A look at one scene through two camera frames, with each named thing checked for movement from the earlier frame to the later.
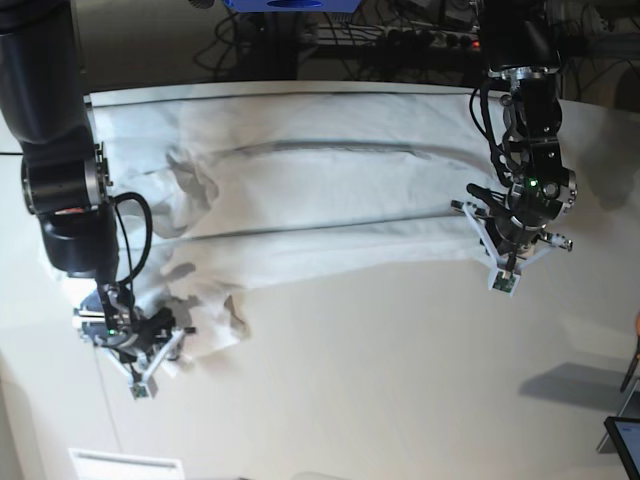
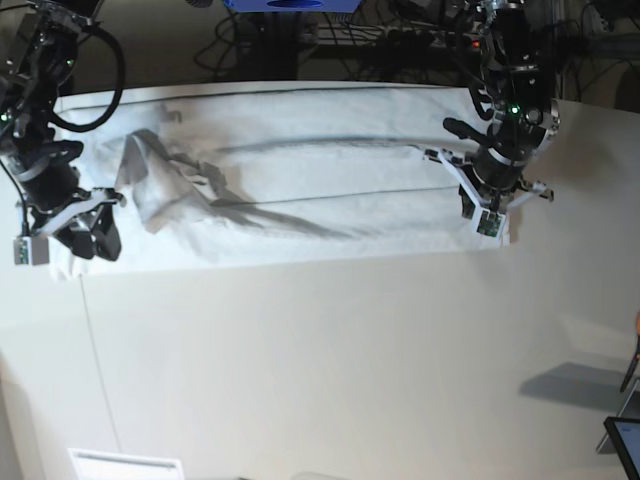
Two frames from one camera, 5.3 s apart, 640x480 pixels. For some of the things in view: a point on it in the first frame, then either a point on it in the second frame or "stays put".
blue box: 292,5 stays put
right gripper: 538,190 -> 499,167
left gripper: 113,318 -> 47,180
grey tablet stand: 630,410 stays put
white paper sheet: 98,464 stays put
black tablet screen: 624,433 stays put
